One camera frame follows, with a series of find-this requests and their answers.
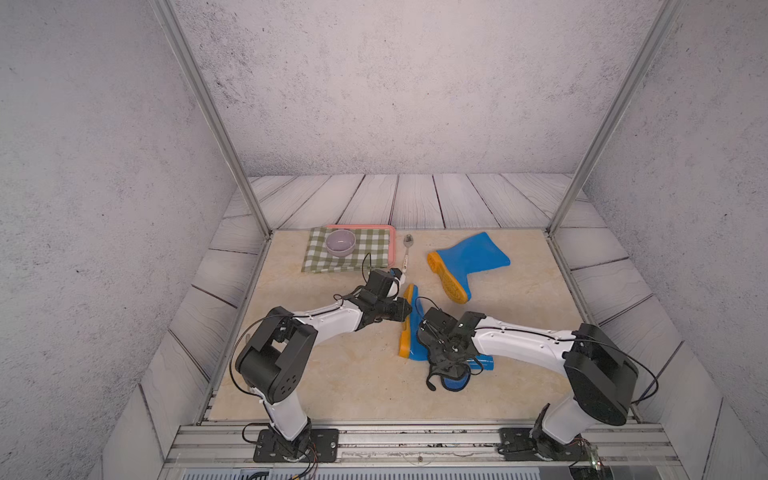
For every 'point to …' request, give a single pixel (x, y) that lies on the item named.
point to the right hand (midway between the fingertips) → (447, 357)
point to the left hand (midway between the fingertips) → (413, 310)
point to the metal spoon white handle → (407, 242)
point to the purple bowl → (340, 243)
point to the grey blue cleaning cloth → (454, 374)
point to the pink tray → (388, 227)
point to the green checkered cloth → (371, 252)
